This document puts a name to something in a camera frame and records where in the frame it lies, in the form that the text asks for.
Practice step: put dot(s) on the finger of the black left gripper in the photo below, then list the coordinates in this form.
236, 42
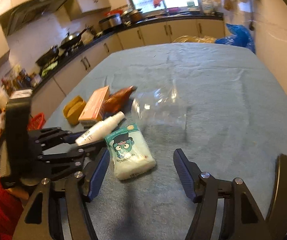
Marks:
64, 164
49, 137

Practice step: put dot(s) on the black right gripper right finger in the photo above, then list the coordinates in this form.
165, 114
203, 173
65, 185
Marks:
187, 176

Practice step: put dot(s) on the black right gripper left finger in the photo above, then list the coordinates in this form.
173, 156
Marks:
98, 173

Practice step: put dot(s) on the teal tissue pack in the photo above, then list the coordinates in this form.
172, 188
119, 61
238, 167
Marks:
130, 152

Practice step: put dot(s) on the white spray bottle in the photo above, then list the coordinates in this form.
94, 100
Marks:
100, 129

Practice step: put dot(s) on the yellow square lid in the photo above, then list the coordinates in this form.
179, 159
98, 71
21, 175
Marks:
73, 110

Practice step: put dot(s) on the clear plastic container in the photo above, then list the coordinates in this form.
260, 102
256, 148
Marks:
160, 107

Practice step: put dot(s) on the red plastic basket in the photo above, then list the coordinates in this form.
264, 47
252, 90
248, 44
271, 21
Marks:
37, 122

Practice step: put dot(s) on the orange cardboard box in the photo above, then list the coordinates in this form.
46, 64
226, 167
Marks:
93, 111

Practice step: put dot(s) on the green cloth on counter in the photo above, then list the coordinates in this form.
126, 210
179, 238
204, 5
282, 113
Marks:
48, 69

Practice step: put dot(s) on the brown snack packet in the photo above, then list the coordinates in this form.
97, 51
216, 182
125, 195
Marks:
118, 100

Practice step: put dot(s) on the blue-green tablecloth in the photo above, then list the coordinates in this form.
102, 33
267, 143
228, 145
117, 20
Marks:
234, 125

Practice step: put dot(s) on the black frying pan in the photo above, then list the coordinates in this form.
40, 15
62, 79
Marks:
48, 56

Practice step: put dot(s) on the black wok with lid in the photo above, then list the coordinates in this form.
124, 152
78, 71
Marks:
72, 39

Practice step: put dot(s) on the yellow plastic bag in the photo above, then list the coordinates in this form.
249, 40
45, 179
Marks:
193, 39

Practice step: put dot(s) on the range hood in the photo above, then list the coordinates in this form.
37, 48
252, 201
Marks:
28, 12

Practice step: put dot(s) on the silver rice cooker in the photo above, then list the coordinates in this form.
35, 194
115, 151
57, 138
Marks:
110, 22

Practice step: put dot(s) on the blue plastic bag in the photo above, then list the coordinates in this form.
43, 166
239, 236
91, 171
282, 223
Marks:
240, 37

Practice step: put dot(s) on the brown pot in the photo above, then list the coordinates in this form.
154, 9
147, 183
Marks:
135, 16

